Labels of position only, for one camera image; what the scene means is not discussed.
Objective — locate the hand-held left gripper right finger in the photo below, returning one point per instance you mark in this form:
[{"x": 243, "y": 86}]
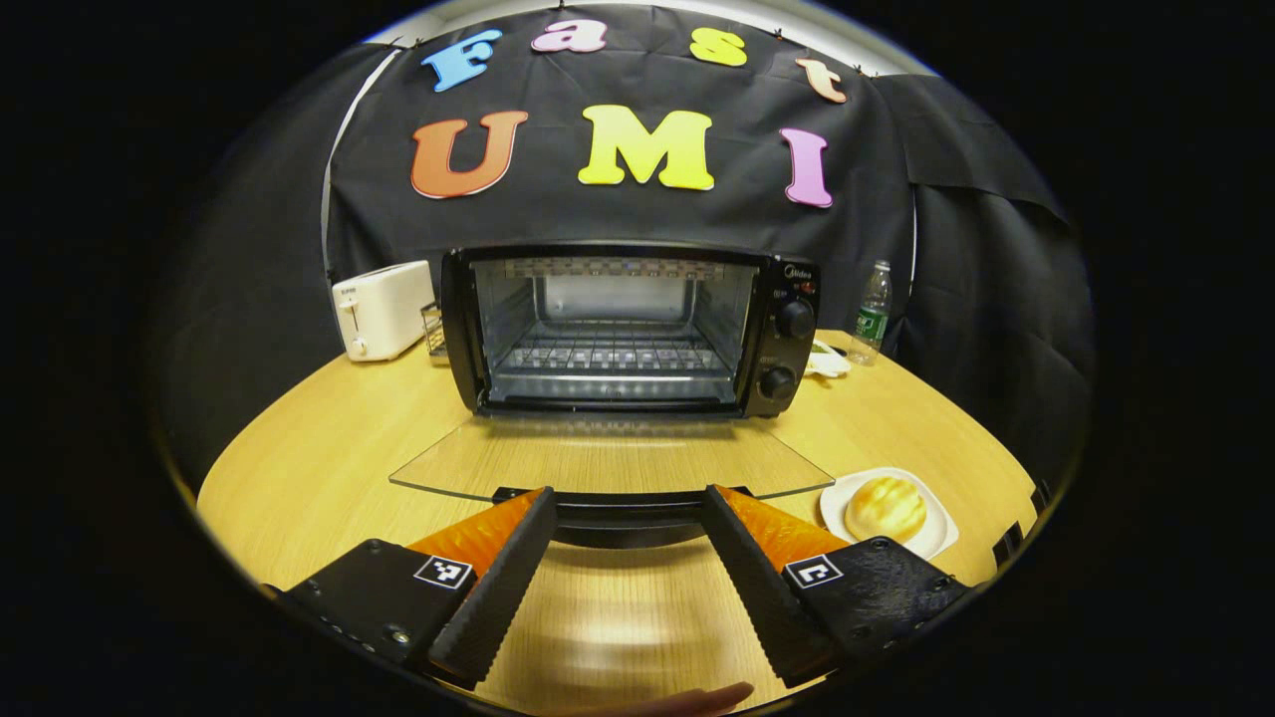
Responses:
[{"x": 752, "y": 597}]

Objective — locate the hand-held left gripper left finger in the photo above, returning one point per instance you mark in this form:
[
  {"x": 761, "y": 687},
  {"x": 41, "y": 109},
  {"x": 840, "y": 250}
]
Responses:
[{"x": 498, "y": 607}]

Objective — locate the golden bread bun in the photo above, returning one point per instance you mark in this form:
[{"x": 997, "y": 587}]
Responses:
[{"x": 885, "y": 508}]

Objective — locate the black electric oven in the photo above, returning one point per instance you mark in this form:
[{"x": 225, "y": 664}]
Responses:
[{"x": 787, "y": 349}]

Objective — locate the white square plate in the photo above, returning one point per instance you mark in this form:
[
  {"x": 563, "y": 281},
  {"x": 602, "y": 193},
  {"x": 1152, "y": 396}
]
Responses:
[{"x": 936, "y": 533}]

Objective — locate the white divided snack tray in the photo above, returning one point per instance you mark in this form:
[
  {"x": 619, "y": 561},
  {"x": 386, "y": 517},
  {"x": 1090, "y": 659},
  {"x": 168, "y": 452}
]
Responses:
[{"x": 827, "y": 360}]

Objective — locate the clear plastic water bottle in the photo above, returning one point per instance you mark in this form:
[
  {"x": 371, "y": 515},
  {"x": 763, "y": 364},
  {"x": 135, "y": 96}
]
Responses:
[{"x": 872, "y": 319}]

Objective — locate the white toaster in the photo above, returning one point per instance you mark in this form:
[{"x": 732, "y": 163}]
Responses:
[{"x": 383, "y": 314}]

